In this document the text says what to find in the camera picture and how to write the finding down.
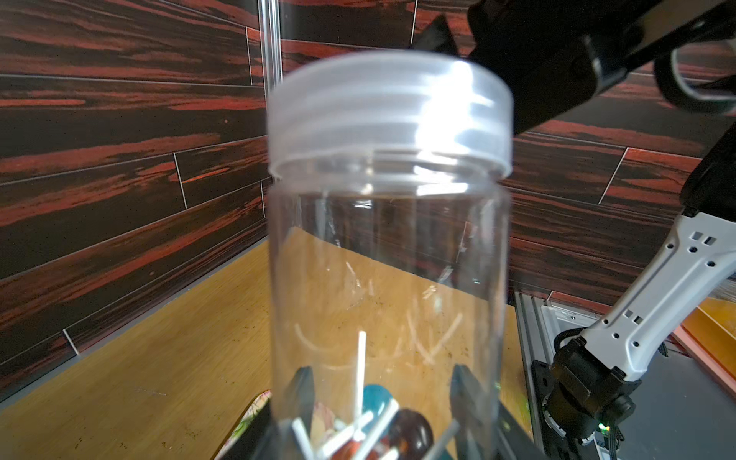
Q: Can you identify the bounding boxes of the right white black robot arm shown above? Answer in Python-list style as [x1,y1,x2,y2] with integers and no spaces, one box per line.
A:
[411,1,735,429]

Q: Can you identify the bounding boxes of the clear plastic candy jar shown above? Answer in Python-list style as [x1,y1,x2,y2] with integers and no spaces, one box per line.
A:
[268,165,510,459]

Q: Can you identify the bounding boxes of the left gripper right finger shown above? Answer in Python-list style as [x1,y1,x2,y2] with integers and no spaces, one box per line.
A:
[450,364,546,459]

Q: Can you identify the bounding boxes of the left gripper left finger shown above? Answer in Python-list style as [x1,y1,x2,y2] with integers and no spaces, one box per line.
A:
[222,366,315,459]

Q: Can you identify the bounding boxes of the lollipops in held jar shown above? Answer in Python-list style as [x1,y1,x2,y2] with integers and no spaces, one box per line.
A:
[289,331,460,459]

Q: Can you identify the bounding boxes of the right black corrugated cable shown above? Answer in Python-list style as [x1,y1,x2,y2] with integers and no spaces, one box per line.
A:
[654,39,736,115]

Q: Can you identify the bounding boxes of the floral pattern tray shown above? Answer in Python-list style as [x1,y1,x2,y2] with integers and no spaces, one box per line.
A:
[214,390,271,460]

